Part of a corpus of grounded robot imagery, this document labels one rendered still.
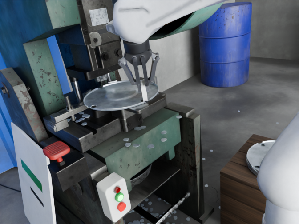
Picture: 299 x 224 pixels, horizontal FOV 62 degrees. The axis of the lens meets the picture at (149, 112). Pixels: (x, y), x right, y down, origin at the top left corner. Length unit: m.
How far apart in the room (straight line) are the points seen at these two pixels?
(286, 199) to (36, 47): 0.97
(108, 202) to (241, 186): 0.63
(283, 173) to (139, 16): 0.39
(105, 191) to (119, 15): 0.48
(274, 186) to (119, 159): 0.55
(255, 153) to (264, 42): 3.08
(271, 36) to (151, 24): 3.70
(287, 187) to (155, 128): 0.60
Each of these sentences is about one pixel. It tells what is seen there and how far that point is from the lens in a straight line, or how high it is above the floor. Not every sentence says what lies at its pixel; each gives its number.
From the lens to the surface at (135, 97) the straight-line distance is 0.91.
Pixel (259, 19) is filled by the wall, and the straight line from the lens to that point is 4.19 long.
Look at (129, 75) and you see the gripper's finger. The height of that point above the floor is 0.89.
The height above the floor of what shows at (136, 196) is 0.31.
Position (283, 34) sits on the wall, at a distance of 4.10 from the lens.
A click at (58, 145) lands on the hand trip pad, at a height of 0.76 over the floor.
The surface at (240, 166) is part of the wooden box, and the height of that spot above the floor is 0.35.
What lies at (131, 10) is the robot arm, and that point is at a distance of 0.53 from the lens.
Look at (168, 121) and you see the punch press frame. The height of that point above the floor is 0.63.
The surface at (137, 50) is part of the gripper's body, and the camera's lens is 0.72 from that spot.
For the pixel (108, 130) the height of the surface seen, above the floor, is 0.68.
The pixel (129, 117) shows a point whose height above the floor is 0.70.
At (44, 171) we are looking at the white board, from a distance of 1.15.
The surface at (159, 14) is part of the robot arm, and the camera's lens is 0.50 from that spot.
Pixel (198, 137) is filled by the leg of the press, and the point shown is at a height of 0.52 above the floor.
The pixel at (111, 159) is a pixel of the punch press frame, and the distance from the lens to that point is 0.87.
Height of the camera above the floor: 1.12
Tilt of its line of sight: 26 degrees down
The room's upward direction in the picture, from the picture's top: 8 degrees counter-clockwise
